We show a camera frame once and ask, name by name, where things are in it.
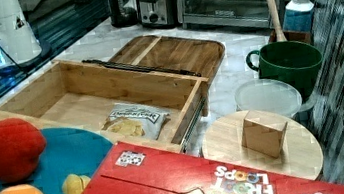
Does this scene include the tan butter block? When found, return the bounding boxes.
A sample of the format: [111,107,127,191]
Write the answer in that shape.
[241,110,288,158]

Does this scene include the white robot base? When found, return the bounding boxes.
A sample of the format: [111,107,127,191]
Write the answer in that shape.
[0,0,51,72]

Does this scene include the dark wooden cutting board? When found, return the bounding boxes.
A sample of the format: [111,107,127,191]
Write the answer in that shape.
[110,35,225,85]

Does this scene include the round light wooden board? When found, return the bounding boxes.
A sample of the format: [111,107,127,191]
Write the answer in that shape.
[202,110,323,180]

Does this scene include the wooden drawer box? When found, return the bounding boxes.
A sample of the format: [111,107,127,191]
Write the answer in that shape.
[0,60,208,153]

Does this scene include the chips bag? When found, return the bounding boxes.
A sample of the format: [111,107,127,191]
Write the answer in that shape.
[102,103,170,141]

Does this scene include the silver toaster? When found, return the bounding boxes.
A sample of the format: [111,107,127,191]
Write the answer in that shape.
[136,0,178,29]

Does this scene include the clear plastic lidded container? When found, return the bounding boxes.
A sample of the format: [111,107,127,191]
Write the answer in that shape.
[234,79,315,118]

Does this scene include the red Froot Loops box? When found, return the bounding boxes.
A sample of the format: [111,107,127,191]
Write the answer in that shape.
[82,142,344,194]

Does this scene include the black french press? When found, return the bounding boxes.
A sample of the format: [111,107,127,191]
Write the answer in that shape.
[108,0,138,28]

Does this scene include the blue plate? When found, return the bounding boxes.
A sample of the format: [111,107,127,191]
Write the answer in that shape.
[0,127,113,194]

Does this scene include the green mug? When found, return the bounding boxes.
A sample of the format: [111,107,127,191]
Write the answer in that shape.
[245,40,323,101]

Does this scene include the brown utensil holder box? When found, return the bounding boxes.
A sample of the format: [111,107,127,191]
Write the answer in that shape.
[268,30,312,44]

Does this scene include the white blue bottle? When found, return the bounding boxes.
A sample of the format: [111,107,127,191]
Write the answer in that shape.
[282,0,314,33]

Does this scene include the red plush apple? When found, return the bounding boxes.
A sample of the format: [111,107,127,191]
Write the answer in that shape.
[0,118,47,183]

